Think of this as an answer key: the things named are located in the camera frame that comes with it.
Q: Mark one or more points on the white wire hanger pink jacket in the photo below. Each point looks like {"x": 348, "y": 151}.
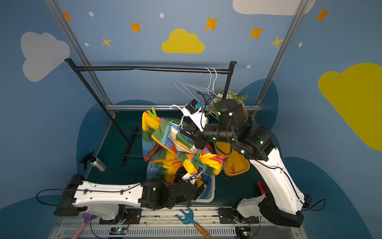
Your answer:
{"x": 203, "y": 95}

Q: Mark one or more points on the green clothespin rainbow jacket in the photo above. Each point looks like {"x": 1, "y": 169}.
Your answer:
{"x": 152, "y": 113}

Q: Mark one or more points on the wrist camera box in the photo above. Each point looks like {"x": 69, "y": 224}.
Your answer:
{"x": 192, "y": 174}
{"x": 195, "y": 112}

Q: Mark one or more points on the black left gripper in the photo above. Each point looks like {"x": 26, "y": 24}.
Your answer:
{"x": 196, "y": 185}

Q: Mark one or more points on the white hanger rainbow jacket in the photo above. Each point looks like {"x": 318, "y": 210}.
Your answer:
{"x": 180, "y": 115}

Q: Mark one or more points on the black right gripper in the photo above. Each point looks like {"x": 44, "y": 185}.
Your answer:
{"x": 196, "y": 135}

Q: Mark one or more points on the rainbow striped jacket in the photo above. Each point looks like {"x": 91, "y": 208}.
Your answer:
{"x": 166, "y": 150}

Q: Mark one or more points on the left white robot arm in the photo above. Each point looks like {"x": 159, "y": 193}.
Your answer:
{"x": 105, "y": 200}

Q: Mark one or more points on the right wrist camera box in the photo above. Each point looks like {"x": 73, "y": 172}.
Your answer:
{"x": 195, "y": 112}

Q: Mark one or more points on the yellow plastic tray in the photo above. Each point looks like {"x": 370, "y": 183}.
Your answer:
{"x": 232, "y": 157}

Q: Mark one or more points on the white plastic laundry basket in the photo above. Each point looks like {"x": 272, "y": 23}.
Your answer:
{"x": 208, "y": 195}

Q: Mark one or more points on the pink clothespin rainbow jacket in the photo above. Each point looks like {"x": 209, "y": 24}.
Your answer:
{"x": 219, "y": 158}

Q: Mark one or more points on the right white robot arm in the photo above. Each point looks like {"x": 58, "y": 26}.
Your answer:
{"x": 282, "y": 203}

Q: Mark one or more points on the blue garden fork tool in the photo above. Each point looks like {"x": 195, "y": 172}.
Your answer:
{"x": 189, "y": 219}

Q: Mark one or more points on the black clothes rack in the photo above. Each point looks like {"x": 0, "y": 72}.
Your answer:
{"x": 108, "y": 108}

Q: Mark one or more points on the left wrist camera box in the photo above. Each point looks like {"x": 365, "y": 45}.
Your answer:
{"x": 192, "y": 174}

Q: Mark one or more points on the beige faceted flower pot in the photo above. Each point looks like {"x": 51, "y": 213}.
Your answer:
{"x": 246, "y": 114}

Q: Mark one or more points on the purple silicone spatula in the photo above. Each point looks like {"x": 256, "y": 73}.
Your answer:
{"x": 87, "y": 218}

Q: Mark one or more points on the artificial white flowers plant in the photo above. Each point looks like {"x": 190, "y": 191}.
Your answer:
{"x": 230, "y": 95}

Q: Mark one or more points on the red clothespin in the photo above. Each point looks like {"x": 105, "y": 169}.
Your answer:
{"x": 231, "y": 169}

